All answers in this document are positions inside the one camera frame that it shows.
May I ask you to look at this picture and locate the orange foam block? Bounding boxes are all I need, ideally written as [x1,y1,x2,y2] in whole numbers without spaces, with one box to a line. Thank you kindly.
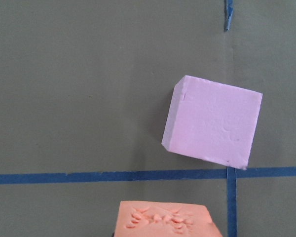
[114,201,222,237]

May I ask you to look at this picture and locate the light pink foam block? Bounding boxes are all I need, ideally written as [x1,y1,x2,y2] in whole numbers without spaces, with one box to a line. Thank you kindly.
[161,75,262,170]

